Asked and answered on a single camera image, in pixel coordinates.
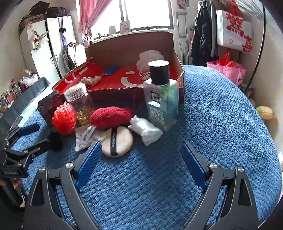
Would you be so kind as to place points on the black bags on wardrobe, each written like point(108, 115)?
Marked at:
point(40, 11)

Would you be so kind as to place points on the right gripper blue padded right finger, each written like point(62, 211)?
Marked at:
point(238, 210)

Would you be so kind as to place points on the black clothes rack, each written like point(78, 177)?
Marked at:
point(256, 14)

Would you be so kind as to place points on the white chair with bags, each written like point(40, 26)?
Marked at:
point(74, 55)

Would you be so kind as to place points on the white wardrobe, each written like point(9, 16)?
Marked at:
point(48, 60)

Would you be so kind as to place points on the dark side table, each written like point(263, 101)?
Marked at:
point(22, 102)

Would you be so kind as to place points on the white red shopping bag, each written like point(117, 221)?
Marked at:
point(234, 32)

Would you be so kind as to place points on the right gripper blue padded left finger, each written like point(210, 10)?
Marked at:
point(43, 209)

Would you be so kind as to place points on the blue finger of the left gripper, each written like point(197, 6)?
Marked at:
point(18, 132)

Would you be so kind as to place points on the yellow green plush toy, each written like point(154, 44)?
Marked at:
point(266, 113)

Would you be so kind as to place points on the beige round powder puff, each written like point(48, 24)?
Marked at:
point(118, 142)

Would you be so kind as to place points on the red mesh bath ball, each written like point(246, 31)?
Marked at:
point(64, 119)

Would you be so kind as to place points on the person's left hand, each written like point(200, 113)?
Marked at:
point(17, 182)

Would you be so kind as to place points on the beige fuzzy scrunchie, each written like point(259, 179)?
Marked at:
point(88, 81)

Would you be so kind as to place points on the black hair scrunchie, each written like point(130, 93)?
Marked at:
point(55, 140)

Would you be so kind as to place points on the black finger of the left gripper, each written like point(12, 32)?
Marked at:
point(34, 150)

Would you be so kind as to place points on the clear bottle black cap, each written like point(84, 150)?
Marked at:
point(161, 95)

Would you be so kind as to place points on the doll hanging on wardrobe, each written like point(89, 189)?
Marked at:
point(38, 40)

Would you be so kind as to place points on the white mesh bath pouf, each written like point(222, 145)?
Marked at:
point(146, 57)

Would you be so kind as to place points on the dark patterned small box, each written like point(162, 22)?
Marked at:
point(48, 105)

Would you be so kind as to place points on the blue knitted table cover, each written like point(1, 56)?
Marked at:
point(151, 188)

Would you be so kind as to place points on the metal crutch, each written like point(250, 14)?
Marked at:
point(182, 36)

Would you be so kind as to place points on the red knitted pouch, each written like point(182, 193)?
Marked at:
point(110, 117)

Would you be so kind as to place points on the white paper packet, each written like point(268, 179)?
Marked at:
point(86, 135)

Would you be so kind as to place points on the black jacket on rack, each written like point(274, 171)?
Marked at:
point(204, 47)

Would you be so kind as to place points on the blue cloth piece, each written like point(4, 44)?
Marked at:
point(110, 71)

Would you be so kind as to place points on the pink plastic bag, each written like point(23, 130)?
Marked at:
point(234, 71)

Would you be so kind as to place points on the pink curtain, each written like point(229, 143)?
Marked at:
point(90, 12)

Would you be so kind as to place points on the white small plush toy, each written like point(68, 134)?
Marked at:
point(148, 132)

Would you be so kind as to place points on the glass jar with lid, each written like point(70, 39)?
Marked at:
point(82, 103)

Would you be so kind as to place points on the red lined cardboard box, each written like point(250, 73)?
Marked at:
point(123, 51)

